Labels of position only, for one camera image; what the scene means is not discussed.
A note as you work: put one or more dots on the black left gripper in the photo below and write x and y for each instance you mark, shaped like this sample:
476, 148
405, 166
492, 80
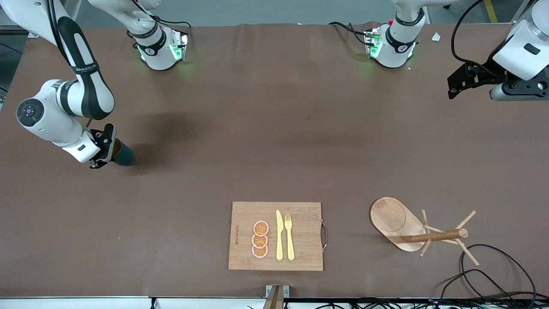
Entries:
481, 73

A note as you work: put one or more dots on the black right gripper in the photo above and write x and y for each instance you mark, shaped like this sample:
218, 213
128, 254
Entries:
107, 143

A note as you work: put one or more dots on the dark green ribbed cup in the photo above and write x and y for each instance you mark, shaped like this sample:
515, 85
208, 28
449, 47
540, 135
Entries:
124, 155

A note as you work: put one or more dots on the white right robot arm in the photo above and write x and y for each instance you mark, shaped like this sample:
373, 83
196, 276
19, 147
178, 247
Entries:
90, 94

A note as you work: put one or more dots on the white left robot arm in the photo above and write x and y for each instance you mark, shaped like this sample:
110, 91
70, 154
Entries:
399, 47

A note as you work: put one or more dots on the white paper scrap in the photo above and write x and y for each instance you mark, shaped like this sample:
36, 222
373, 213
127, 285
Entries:
436, 37

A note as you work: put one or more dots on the wooden mug tree stand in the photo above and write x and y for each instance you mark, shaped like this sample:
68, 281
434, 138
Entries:
394, 223

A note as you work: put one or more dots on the orange slice toy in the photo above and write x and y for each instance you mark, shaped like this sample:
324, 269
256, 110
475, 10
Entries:
259, 241
260, 252
261, 228

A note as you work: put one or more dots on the yellow plastic knife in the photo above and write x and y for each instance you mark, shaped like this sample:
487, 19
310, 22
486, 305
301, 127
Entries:
279, 240

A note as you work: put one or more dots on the yellow plastic fork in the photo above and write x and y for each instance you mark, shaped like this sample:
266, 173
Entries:
290, 244

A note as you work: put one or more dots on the bamboo cutting board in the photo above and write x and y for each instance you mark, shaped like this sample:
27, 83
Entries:
300, 257

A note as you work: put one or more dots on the aluminium frame profile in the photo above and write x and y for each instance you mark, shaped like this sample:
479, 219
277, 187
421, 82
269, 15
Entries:
17, 29
521, 13

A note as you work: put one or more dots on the metal base connector bracket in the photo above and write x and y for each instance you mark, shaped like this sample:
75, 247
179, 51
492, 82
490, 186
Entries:
181, 45
372, 43

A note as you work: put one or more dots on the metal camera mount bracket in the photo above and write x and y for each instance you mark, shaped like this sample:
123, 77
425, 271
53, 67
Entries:
274, 296

